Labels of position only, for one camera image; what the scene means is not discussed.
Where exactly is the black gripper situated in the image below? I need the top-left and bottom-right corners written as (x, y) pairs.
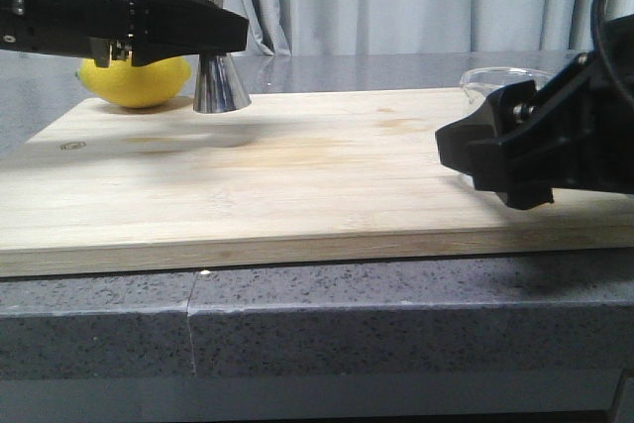
top-left (1, 0), bottom-right (249, 67)
top-left (435, 15), bottom-right (633, 210)

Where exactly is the clear glass beaker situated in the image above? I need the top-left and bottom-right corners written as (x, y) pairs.
top-left (459, 66), bottom-right (553, 111)

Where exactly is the steel double jigger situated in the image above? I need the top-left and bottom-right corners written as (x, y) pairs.
top-left (193, 0), bottom-right (251, 114)

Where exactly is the yellow lemon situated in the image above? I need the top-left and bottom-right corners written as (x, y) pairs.
top-left (75, 56), bottom-right (191, 109)

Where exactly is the light wooden cutting board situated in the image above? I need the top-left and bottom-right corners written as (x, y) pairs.
top-left (1, 88), bottom-right (633, 277)

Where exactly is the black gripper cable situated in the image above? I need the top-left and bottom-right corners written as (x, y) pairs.
top-left (589, 0), bottom-right (634, 92)

